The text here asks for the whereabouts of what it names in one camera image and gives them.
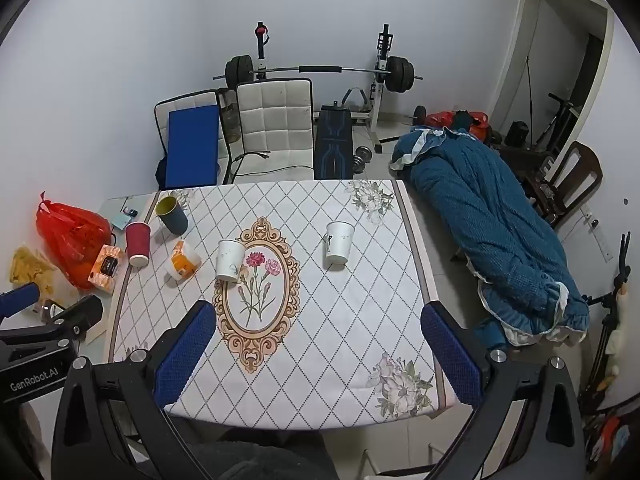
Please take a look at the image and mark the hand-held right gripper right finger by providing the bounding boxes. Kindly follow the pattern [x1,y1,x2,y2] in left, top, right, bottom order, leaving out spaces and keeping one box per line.
[420,301,587,480]

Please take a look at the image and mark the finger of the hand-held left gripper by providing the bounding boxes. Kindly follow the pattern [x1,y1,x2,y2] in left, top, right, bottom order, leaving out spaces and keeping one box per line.
[0,282,42,319]
[0,294,105,347]

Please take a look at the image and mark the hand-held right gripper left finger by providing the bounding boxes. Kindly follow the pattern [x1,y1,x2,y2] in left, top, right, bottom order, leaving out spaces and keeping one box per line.
[51,300,218,480]

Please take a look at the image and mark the red paper cup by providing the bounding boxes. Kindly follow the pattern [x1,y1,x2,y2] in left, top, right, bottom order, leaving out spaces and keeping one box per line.
[125,221,152,268]

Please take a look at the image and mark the orange and white paper cup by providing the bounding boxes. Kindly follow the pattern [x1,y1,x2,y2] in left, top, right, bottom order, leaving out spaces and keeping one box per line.
[166,241,203,281]

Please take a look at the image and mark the dark blue cup yellow inside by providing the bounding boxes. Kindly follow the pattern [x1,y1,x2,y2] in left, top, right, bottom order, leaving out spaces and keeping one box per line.
[155,196,189,236]

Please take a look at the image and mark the yellow plastic bag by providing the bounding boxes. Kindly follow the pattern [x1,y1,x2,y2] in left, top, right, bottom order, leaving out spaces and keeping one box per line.
[10,244,59,297]

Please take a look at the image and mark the orange box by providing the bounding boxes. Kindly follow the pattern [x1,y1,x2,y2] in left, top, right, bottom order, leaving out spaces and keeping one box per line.
[87,244,125,291]

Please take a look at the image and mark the red plastic bag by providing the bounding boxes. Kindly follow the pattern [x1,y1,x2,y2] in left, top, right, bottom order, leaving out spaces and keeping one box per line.
[35,191,114,291]

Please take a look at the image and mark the white floral tablecloth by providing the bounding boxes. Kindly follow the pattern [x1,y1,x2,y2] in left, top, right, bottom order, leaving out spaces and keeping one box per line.
[107,178,458,433]

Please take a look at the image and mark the person's dark pants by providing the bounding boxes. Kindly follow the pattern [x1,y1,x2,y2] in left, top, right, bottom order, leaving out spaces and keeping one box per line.
[187,427,342,480]

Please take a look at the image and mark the blue quilt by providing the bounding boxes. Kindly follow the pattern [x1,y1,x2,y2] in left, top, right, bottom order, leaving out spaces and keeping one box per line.
[389,125,592,349]

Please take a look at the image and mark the black tripod stand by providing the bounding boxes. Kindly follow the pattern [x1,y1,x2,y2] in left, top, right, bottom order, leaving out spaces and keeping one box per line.
[579,232,634,403]

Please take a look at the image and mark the colourful toy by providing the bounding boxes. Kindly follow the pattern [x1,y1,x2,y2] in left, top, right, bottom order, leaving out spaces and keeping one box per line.
[580,400,637,467]

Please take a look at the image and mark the white power strip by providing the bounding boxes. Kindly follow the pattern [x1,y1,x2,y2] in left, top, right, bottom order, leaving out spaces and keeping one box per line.
[581,207,614,262]

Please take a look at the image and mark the blue mat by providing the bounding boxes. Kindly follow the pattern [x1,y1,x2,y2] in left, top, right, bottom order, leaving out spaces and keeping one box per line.
[164,105,221,191]

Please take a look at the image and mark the dumbbell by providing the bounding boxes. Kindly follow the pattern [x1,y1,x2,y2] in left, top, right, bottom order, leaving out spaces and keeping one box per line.
[352,145,374,175]

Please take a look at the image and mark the wooden chair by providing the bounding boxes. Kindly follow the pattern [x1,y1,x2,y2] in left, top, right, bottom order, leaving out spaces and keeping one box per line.
[524,140,604,227]

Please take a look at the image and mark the black weight bench pad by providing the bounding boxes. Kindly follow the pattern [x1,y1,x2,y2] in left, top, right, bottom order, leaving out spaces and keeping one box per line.
[313,105,357,180]

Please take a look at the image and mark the black scooter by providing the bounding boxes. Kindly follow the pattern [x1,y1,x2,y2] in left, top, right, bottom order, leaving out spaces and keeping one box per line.
[534,92,582,152]

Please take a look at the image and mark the white barbell rack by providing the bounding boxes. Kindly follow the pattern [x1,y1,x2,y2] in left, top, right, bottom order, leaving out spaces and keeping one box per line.
[252,22,397,154]

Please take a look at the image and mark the barbell with black plates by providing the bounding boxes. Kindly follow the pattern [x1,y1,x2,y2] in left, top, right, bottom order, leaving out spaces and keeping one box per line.
[212,55,424,96]

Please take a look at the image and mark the black cable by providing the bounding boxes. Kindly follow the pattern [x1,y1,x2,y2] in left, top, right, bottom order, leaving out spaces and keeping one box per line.
[227,149,314,181]

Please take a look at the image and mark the door frame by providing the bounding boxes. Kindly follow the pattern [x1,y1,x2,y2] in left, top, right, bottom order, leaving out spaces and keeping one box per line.
[491,0,616,162]

